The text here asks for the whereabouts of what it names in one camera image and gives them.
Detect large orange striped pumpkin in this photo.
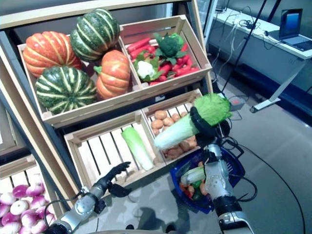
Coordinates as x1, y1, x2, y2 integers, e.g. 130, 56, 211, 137
22, 31, 83, 78

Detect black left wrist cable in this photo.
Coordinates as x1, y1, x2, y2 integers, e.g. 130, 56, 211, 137
45, 192, 82, 220

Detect black tripod pole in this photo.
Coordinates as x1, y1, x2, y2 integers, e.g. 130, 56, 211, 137
221, 0, 268, 92

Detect wooden slatted crate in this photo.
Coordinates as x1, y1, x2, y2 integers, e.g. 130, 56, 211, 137
119, 14, 213, 91
140, 88, 208, 166
63, 110, 169, 195
0, 155, 60, 234

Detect green striped pumpkin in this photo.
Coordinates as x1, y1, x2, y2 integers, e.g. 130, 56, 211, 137
34, 65, 98, 115
70, 8, 121, 62

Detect light green broccoli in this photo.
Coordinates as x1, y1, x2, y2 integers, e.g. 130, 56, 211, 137
170, 33, 185, 46

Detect open laptop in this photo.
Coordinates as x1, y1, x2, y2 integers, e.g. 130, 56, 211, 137
277, 9, 312, 52

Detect napa cabbage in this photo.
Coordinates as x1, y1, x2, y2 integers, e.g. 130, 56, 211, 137
180, 166, 207, 185
153, 92, 234, 151
121, 126, 155, 171

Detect black floor cable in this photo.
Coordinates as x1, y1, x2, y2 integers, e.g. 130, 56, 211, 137
234, 143, 307, 234

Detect white desk cables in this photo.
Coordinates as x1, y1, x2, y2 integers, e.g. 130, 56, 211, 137
225, 9, 241, 64

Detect white cauliflower with leaves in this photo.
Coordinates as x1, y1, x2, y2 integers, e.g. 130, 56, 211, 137
133, 51, 163, 82

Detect large wooden crate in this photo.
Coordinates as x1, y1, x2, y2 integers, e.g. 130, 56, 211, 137
17, 34, 143, 129

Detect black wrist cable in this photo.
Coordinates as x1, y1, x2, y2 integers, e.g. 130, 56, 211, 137
228, 173, 258, 202
45, 192, 82, 220

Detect dark green broccoli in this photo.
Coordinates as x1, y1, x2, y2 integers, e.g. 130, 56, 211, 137
153, 32, 187, 65

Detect white desk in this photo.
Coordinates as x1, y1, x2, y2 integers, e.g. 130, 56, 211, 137
214, 7, 312, 113

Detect wooden display shelf frame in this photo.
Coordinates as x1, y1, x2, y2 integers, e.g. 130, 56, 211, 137
0, 0, 215, 220

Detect black basket handle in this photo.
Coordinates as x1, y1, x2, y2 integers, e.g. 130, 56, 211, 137
220, 137, 245, 158

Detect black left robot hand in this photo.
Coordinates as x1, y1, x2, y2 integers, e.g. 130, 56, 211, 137
96, 161, 132, 198

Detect small orange striped pumpkin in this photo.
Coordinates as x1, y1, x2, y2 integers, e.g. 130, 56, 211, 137
93, 50, 132, 100

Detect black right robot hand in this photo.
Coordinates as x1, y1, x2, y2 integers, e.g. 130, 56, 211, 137
190, 106, 231, 149

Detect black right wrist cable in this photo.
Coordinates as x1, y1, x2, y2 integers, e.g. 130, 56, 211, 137
228, 173, 258, 202

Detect blue plastic shopping basket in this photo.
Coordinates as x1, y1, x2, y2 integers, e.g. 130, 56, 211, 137
170, 146, 246, 215

